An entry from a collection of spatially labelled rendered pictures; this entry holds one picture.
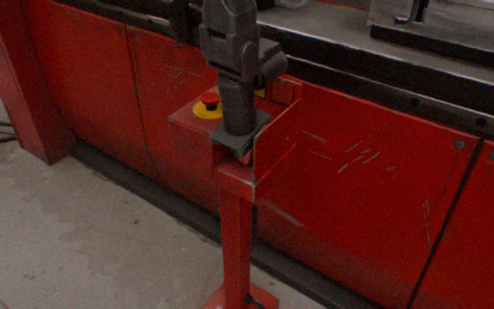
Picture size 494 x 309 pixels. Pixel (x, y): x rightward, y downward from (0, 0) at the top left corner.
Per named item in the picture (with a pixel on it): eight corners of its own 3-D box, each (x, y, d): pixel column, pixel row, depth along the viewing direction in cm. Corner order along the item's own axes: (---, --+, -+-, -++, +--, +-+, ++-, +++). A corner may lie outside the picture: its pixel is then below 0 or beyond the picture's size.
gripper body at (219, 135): (272, 121, 75) (270, 88, 69) (240, 157, 69) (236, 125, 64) (242, 110, 78) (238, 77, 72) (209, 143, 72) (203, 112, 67)
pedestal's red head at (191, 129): (173, 165, 86) (162, 88, 75) (219, 130, 96) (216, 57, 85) (253, 203, 77) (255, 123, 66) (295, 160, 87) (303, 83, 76)
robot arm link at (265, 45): (197, 33, 61) (240, 50, 57) (248, 2, 67) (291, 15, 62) (211, 98, 70) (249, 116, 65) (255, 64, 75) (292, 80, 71)
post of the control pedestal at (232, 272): (224, 309, 119) (216, 165, 86) (235, 296, 123) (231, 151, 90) (239, 318, 117) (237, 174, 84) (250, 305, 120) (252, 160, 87)
